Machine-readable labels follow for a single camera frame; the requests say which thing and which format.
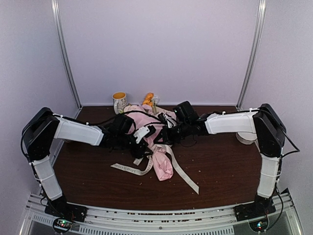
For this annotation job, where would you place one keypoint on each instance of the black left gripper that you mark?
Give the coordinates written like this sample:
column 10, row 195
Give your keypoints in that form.
column 138, row 152

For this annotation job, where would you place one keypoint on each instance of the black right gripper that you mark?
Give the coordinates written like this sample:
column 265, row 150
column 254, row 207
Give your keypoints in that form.
column 167, row 138

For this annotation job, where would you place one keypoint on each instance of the beige printed ribbon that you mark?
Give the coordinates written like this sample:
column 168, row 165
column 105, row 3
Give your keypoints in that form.
column 164, row 163

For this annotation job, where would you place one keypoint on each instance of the white fake flower stem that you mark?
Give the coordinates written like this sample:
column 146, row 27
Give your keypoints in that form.
column 155, row 100

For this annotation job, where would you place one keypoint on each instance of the orange fake flower stem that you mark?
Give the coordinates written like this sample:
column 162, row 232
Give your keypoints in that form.
column 148, row 100

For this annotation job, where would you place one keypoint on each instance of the white patterned mug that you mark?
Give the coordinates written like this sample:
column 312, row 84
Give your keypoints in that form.
column 119, row 102

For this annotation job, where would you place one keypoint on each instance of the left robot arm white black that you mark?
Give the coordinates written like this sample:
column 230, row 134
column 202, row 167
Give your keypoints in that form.
column 46, row 129

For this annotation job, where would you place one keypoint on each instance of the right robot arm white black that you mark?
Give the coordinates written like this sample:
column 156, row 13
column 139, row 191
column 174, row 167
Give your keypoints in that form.
column 260, row 125

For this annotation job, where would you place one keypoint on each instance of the white scalloped dish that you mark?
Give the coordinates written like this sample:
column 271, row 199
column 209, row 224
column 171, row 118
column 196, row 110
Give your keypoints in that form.
column 246, row 138

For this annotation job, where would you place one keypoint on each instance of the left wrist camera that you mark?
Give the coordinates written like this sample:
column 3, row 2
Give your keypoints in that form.
column 144, row 132

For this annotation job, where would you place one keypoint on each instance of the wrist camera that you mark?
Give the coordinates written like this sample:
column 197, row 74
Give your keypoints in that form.
column 144, row 132
column 167, row 120

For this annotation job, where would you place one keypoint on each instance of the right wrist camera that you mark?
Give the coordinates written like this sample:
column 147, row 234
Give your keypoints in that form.
column 167, row 120

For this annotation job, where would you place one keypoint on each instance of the aluminium front rail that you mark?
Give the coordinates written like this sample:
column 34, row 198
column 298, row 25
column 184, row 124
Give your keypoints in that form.
column 210, row 221

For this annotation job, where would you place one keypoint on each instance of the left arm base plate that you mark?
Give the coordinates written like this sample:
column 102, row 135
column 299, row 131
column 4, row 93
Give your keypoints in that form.
column 67, row 211

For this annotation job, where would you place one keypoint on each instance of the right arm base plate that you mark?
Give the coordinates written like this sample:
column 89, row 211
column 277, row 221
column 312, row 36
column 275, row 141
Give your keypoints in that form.
column 252, row 210

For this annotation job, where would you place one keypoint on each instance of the left aluminium frame post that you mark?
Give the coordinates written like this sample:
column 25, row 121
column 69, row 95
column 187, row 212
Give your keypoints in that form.
column 58, row 22

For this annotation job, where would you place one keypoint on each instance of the aluminium frame post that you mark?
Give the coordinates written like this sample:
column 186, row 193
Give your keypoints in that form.
column 58, row 22
column 260, row 19

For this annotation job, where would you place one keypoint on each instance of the right aluminium frame post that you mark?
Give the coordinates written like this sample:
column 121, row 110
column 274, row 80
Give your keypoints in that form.
column 260, row 19

